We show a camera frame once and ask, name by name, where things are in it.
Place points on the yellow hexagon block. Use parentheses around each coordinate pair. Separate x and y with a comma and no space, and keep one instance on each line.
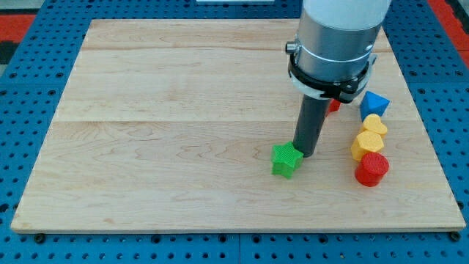
(366,142)

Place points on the red cylinder block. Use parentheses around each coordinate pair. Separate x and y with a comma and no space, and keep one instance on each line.
(371,169)

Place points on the red star block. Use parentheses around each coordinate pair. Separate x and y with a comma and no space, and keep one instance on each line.
(334,106)

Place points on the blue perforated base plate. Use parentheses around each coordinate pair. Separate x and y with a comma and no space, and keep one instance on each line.
(35,76)

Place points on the yellow heart block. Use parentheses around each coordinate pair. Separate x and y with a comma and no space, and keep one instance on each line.
(373,123)

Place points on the green star block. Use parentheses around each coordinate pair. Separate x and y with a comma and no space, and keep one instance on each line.
(285,159)

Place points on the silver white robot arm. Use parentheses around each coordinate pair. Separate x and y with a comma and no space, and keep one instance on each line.
(331,55)

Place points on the light wooden board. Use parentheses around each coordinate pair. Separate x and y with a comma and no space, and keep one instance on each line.
(167,126)

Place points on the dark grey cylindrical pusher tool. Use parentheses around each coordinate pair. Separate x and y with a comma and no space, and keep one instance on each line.
(309,125)

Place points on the blue triangular block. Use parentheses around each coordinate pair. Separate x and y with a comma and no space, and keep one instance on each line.
(373,104)

